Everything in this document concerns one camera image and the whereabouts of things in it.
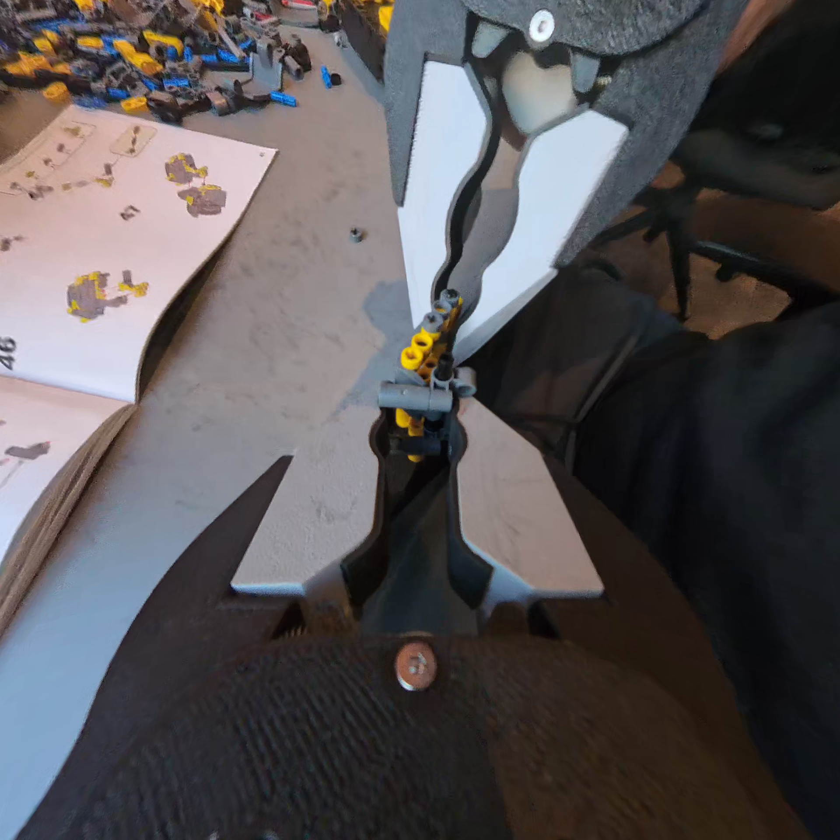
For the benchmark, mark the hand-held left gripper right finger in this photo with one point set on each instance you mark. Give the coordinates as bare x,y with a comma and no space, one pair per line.
525,518

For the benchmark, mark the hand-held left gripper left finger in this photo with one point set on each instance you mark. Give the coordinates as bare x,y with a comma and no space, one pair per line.
315,518

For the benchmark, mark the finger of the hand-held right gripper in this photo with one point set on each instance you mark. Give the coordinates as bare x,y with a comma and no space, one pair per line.
433,144
564,197

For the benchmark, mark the grey yellow brick assembly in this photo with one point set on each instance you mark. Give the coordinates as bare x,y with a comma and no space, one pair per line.
413,394

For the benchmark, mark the yellow five-hole brick beam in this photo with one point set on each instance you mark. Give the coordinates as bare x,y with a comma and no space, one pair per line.
420,344
451,319

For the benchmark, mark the grey desk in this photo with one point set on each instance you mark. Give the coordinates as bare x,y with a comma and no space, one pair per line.
262,328

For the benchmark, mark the black office chair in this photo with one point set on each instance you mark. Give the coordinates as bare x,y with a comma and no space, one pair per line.
754,151

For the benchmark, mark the yellow black brick vehicle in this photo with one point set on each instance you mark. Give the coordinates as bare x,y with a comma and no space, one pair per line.
367,33

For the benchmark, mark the person's dark clothing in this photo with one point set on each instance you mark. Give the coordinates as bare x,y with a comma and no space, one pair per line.
689,492

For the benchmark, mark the grey sloped brick piece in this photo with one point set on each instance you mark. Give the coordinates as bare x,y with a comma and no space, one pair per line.
266,65

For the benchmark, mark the pile of loose brick pieces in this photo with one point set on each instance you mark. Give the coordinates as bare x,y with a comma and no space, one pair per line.
131,52

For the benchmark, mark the open instruction booklet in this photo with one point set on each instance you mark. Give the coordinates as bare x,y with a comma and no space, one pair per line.
98,229

